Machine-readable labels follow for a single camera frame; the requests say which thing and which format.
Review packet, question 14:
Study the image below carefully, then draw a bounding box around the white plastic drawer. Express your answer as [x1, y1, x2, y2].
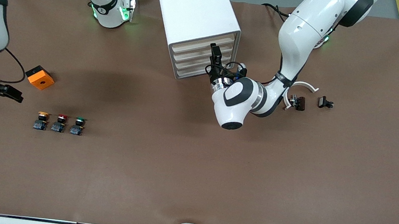
[171, 54, 236, 85]
[170, 35, 237, 69]
[170, 27, 237, 61]
[171, 44, 236, 77]

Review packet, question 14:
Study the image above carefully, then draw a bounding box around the yellow push button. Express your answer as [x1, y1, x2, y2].
[33, 110, 51, 131]

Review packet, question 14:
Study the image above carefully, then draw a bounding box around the white drawer cabinet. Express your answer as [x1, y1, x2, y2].
[145, 0, 245, 86]

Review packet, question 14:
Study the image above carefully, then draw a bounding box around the red push button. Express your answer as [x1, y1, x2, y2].
[51, 113, 71, 134]

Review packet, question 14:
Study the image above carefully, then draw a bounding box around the green push button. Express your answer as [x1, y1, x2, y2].
[70, 116, 88, 137]

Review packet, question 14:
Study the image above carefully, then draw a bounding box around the orange box with hole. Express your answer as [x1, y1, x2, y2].
[24, 64, 57, 92]

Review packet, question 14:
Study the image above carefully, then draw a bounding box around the small brown electrical component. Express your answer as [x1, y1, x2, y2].
[288, 94, 307, 112]

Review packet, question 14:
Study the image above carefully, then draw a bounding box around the brown table mat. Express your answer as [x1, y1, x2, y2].
[0, 0, 399, 224]

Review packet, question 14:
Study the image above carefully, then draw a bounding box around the small black electrical component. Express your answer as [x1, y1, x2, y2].
[317, 96, 336, 110]

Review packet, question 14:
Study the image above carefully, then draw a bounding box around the black left arm base cable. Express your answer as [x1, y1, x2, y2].
[260, 2, 291, 23]

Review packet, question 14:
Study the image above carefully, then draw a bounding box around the white curved plastic ring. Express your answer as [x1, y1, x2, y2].
[282, 79, 320, 114]

